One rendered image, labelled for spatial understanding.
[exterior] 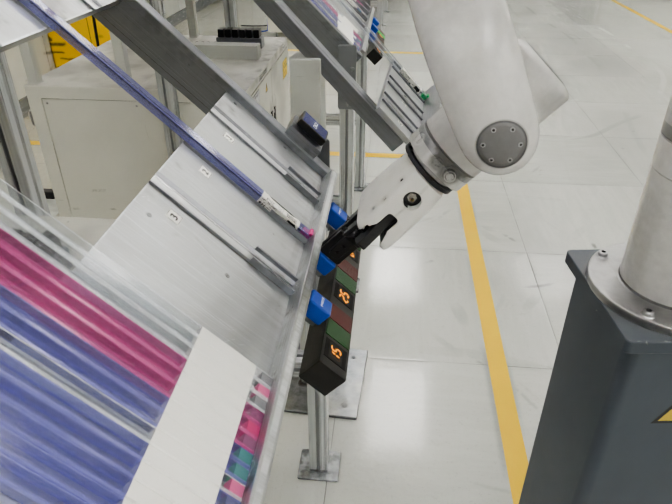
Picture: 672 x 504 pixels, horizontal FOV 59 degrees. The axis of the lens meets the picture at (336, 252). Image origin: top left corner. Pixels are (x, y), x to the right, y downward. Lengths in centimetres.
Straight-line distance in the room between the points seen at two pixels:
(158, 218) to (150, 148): 128
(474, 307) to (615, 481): 109
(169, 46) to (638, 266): 67
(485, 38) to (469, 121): 7
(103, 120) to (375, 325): 100
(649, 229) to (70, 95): 159
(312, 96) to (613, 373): 73
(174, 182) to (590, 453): 59
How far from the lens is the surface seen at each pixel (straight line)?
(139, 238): 56
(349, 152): 169
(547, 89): 65
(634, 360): 73
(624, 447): 83
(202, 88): 92
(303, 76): 117
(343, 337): 70
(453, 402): 157
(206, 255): 60
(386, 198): 67
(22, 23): 73
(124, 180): 196
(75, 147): 198
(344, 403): 152
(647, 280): 74
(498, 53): 57
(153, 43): 92
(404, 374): 162
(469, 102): 57
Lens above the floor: 110
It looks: 32 degrees down
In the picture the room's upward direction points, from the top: straight up
